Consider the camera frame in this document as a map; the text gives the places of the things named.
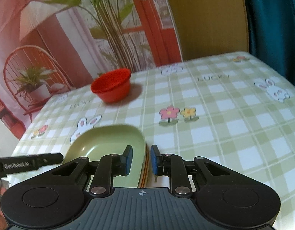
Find green square plate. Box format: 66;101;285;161
63;124;146;188

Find orange square plate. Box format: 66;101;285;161
138;144;150;188

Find red bowl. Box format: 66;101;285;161
90;68;131;103

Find green plaid bunny tablecloth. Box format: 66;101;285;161
13;52;295;229

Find printed room backdrop cloth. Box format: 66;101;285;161
0;0;182;139

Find yellow wooden panel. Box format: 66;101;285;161
168;0;249;60

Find teal curtain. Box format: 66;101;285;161
245;0;295;86

